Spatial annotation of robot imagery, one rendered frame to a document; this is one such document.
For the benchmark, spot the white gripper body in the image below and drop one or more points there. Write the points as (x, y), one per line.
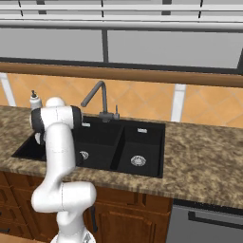
(39, 138)

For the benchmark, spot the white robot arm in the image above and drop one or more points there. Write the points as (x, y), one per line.
(58, 148)

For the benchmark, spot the black double sink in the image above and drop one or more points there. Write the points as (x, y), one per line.
(101, 144)

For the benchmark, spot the brown wooden sink front panel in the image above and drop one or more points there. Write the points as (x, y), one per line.
(133, 196)

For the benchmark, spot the white soap dispenser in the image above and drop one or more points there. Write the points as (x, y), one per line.
(35, 102)

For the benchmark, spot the brown wooden drawer stack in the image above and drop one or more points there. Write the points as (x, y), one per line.
(15, 205)

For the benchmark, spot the grey tap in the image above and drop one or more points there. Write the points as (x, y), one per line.
(102, 98)

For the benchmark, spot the brown wooden window sill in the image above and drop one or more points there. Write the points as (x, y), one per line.
(133, 74)

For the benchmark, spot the brown wooden cupboard door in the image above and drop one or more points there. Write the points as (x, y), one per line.
(126, 224)

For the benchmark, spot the grey dishwasher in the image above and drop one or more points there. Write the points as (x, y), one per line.
(205, 226)

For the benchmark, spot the window with grey frame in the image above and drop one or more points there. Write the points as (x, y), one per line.
(171, 44)

